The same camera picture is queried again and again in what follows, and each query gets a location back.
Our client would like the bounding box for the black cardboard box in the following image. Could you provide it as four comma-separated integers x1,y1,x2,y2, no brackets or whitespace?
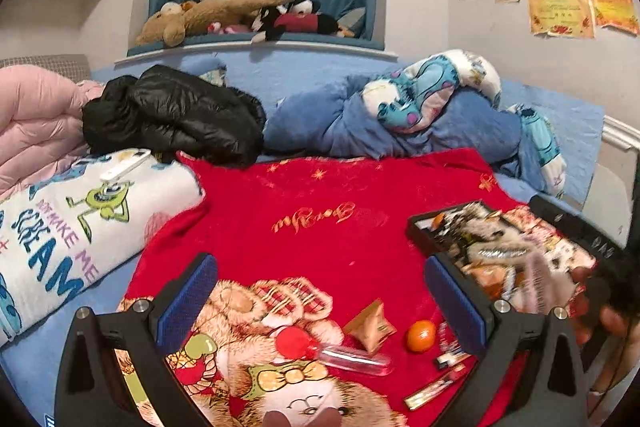
406,201,598,325

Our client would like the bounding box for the grey fabric headboard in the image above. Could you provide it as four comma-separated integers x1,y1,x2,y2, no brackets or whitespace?
0,54,91,80

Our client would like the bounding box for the gold snack packet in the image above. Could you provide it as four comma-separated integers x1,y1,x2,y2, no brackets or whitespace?
342,299,396,354

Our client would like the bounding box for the blue cartoon print quilt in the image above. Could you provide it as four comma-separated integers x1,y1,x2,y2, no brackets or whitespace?
262,49,568,198

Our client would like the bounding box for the tangerine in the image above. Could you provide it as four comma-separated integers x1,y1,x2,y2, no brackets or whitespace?
405,320,437,354

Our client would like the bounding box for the black red mouse plush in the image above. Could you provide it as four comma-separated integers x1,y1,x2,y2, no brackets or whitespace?
250,0,342,42

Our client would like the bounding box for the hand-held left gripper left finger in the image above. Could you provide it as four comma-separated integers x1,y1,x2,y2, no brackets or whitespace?
54,253,220,427

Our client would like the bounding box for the brown plush dog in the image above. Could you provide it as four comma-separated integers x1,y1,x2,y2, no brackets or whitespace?
134,0,299,48

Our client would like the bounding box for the large yellow wall certificate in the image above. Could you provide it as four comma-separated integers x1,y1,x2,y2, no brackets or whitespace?
527,0,596,39

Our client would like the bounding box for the white lip balm tube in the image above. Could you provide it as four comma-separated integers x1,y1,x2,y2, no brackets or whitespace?
435,349,471,370

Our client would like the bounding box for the person's right hand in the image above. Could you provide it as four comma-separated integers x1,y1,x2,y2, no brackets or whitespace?
570,267,640,358

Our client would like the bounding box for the blue window ledge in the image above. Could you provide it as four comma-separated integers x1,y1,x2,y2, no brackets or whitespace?
114,38,398,66

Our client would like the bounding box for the pink comforter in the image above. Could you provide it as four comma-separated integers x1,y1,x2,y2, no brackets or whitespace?
0,67,106,202

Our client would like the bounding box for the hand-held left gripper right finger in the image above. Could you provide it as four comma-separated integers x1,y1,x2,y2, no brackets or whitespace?
424,253,588,427

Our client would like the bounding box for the red bear print blanket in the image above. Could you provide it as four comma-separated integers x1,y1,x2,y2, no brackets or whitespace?
120,148,601,427

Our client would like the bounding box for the clear plastic tube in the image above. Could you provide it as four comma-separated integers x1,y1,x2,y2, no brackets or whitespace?
317,343,393,377

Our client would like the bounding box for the orange wall certificate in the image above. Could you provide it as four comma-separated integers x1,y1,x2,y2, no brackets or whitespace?
590,0,640,35

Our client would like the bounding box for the white monster print blanket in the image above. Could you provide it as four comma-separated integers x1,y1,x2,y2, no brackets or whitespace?
0,149,206,348

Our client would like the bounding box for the black puffer jacket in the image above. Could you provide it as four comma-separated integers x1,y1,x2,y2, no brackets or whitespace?
81,64,267,170

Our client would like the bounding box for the pink white small plush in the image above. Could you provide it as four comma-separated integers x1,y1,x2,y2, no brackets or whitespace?
207,21,253,35

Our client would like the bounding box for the white remote control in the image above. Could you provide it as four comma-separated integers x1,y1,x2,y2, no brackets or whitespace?
100,148,152,182

